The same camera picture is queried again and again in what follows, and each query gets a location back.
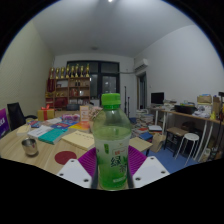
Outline black computer monitor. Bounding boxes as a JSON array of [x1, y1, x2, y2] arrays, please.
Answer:
[[150, 91, 165, 106]]

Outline white air conditioner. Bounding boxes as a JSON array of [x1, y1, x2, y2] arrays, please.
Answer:
[[133, 58, 150, 73]]

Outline small metal cup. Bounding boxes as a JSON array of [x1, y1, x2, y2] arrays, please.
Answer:
[[21, 137, 39, 157]]

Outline stack of books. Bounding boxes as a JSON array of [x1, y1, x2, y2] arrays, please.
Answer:
[[134, 109, 155, 138]]

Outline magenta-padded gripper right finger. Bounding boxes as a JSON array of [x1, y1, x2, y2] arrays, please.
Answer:
[[125, 145, 171, 189]]

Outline black tripod stand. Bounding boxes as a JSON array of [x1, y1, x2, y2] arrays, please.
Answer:
[[123, 85, 132, 116]]

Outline blue red magazine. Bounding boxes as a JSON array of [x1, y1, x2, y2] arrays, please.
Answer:
[[28, 119, 43, 129]]

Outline purple sign board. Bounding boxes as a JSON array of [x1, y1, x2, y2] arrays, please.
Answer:
[[0, 108, 10, 139]]

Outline long wooden side desk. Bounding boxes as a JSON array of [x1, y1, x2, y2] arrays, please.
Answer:
[[148, 104, 224, 161]]

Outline white round stool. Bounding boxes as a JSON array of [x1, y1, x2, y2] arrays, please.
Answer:
[[182, 132, 201, 164]]

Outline small cream book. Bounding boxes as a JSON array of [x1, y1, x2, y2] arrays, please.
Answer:
[[16, 123, 33, 135]]

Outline large cream book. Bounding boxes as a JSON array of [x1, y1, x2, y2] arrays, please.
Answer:
[[61, 130, 96, 152]]

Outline pink flowers in white pot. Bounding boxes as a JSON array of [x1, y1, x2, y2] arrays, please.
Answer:
[[88, 105, 103, 121]]

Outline wooden shelf unit with trophies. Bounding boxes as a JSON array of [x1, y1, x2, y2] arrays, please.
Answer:
[[45, 63, 92, 111]]

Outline pink packet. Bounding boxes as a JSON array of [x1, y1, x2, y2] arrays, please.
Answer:
[[61, 113, 81, 122]]

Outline blue purple book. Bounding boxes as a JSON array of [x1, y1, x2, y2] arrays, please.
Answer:
[[50, 121, 73, 130]]

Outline black office chair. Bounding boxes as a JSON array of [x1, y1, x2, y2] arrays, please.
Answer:
[[6, 101, 38, 131]]

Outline orange yellow book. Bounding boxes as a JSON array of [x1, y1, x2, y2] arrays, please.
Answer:
[[68, 121, 92, 132]]

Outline yellow gift box red ribbon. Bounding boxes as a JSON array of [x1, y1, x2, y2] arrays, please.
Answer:
[[37, 104, 55, 122]]

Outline teal book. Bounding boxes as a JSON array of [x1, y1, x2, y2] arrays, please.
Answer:
[[37, 127, 69, 145]]

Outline black case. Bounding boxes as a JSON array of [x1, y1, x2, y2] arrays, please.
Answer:
[[174, 104, 198, 115]]

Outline white booklet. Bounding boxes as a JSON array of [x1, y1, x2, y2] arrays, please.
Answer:
[[27, 124, 54, 139]]

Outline brown wooden stool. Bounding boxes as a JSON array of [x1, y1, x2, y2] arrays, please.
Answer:
[[165, 126, 189, 156]]

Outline green tea bottle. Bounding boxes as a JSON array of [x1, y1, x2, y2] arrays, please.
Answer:
[[91, 92, 133, 191]]

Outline orange card stand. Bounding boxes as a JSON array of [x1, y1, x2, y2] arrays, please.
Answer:
[[79, 105, 90, 123]]

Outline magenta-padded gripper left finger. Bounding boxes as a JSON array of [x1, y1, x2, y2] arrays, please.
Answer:
[[56, 147, 99, 189]]

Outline cardboard box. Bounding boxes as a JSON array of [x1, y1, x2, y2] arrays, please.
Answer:
[[196, 94, 213, 105]]

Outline small wooden side table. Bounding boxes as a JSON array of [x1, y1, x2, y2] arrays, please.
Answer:
[[129, 136, 154, 157]]

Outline brown paper bag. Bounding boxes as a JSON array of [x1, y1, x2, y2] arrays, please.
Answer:
[[151, 133, 166, 154]]

